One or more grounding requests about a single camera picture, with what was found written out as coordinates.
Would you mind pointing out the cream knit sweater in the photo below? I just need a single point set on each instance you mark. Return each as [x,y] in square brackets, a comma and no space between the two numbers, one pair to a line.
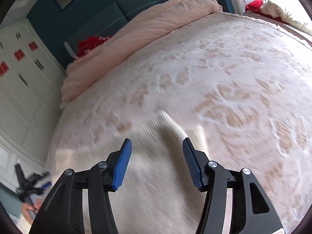
[157,194]

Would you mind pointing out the red cloth by headboard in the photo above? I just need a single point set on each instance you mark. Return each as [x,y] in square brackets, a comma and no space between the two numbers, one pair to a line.
[85,46]

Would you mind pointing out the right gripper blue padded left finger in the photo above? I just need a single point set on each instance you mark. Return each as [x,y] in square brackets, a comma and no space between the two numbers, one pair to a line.
[61,211]

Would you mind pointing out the cream fluffy blanket on sill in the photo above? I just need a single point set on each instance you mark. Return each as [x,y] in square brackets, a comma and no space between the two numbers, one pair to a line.
[290,13]

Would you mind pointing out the red cloth on sill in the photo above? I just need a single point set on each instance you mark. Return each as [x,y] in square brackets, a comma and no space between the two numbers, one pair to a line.
[255,7]

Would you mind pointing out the person's left hand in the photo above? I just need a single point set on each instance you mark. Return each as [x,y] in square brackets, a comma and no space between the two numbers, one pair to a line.
[28,208]

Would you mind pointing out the pink folded quilt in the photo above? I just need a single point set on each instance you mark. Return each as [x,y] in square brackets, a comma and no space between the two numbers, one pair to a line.
[143,29]

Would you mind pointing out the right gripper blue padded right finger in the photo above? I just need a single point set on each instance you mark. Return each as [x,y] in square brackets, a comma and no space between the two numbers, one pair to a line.
[252,210]

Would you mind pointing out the white wardrobe with red stickers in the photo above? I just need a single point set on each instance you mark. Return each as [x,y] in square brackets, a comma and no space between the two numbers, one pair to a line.
[31,79]

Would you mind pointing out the teal upholstered headboard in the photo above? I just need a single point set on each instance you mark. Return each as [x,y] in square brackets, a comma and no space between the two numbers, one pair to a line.
[62,27]

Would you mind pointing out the pink floral bedspread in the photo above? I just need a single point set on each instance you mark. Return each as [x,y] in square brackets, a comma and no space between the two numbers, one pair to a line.
[250,78]

